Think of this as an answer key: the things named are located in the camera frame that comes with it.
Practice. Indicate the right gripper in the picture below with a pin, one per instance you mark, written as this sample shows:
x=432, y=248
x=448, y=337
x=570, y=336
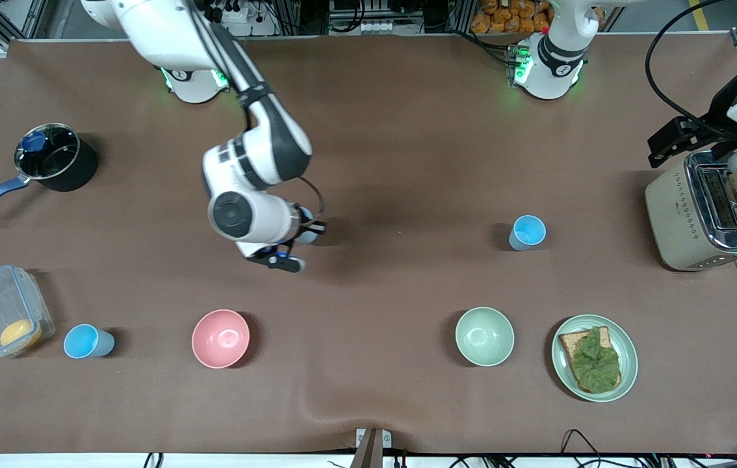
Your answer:
x=309, y=229

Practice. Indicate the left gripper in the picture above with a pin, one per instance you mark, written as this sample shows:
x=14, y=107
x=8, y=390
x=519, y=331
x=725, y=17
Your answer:
x=711, y=123

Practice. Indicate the blue cup with white paper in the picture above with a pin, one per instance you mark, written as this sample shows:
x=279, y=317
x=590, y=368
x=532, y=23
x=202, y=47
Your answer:
x=307, y=238

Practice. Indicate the blue plastic cup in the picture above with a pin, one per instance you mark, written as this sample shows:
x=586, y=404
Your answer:
x=519, y=244
x=88, y=341

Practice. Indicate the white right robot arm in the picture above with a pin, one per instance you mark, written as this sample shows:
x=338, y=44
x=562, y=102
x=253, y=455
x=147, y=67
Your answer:
x=264, y=136

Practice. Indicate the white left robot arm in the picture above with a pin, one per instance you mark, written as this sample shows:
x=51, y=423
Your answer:
x=557, y=65

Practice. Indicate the beige chrome toaster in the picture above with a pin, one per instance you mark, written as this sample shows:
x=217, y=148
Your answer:
x=674, y=214

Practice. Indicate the brown table cloth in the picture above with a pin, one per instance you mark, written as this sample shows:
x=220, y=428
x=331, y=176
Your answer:
x=407, y=292

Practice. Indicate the pink bowl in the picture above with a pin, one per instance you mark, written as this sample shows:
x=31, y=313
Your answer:
x=220, y=338

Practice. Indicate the green bowl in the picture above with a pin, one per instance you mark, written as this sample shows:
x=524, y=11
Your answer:
x=484, y=336

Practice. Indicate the white terminal block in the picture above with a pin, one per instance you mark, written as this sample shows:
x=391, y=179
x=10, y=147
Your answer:
x=375, y=27

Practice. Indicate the bag of orange buns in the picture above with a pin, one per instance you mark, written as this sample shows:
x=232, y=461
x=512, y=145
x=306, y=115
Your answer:
x=505, y=16

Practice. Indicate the green plate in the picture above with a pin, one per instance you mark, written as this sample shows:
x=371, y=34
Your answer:
x=628, y=357

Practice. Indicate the white power strip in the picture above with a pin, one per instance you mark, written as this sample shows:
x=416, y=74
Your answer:
x=235, y=13

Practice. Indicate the bread slice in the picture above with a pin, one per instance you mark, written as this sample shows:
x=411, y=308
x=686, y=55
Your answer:
x=570, y=341

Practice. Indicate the green lettuce leaf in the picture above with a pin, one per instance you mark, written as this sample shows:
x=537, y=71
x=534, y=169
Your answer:
x=596, y=364

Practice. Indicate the glass lid with blue knob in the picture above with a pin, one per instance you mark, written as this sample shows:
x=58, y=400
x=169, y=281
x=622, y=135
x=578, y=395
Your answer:
x=50, y=153

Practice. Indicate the orange round food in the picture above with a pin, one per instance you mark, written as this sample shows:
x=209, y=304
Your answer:
x=19, y=333

